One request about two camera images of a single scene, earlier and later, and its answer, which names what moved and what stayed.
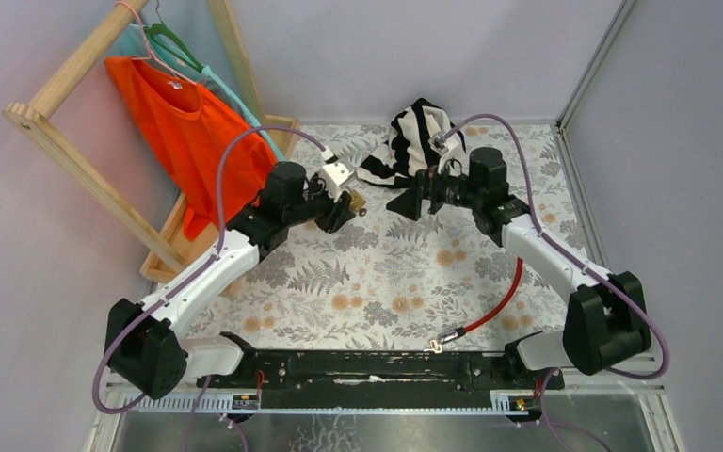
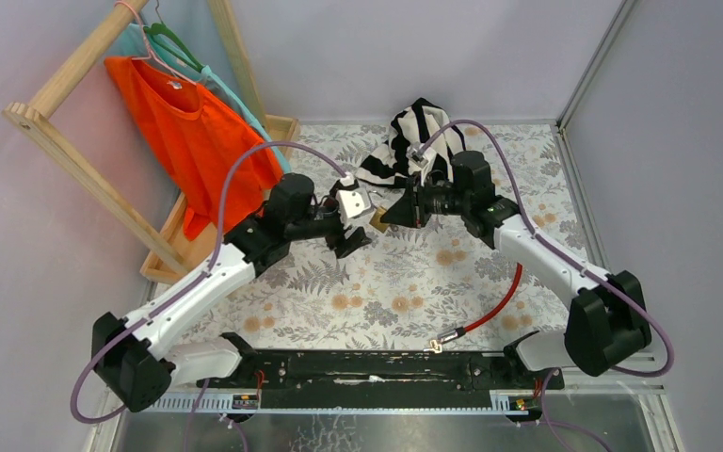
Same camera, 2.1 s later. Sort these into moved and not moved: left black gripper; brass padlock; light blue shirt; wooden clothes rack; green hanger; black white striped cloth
Moved: left black gripper; brass padlock
Not moved: wooden clothes rack; green hanger; light blue shirt; black white striped cloth
